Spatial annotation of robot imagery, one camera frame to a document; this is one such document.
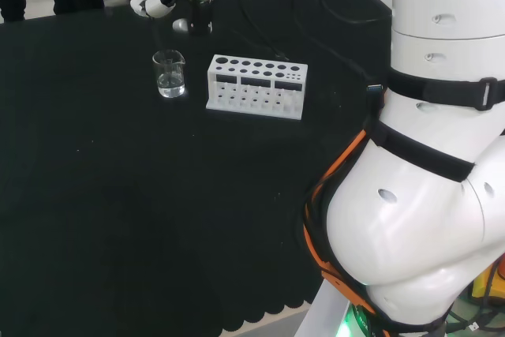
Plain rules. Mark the grey domed wrist knob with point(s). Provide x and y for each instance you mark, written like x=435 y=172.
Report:
x=181 y=25

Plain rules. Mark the black bench cloth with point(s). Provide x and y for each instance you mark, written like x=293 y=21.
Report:
x=118 y=195

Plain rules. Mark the white test tube rack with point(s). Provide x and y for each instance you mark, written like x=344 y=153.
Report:
x=256 y=88

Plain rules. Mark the clear glass beaker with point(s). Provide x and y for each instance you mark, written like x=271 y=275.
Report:
x=169 y=76

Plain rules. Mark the yellow stop button box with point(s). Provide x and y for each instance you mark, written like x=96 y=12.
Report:
x=483 y=285

